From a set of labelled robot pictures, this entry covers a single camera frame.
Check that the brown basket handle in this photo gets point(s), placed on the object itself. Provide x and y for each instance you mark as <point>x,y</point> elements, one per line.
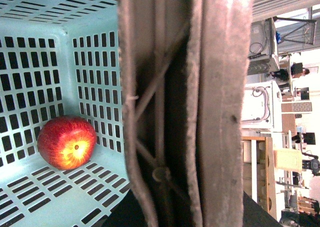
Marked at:
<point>183,69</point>

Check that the red yellow apple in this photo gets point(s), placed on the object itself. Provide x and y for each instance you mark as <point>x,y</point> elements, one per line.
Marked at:
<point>67,142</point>

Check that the light blue plastic basket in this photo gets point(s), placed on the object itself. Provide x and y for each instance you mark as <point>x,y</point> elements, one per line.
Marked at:
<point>59,57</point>

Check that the white machine cabinet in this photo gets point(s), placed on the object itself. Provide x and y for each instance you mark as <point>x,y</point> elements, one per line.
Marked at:
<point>262,107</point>

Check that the wooden frame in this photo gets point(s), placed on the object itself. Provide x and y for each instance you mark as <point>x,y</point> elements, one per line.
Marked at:
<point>259,172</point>

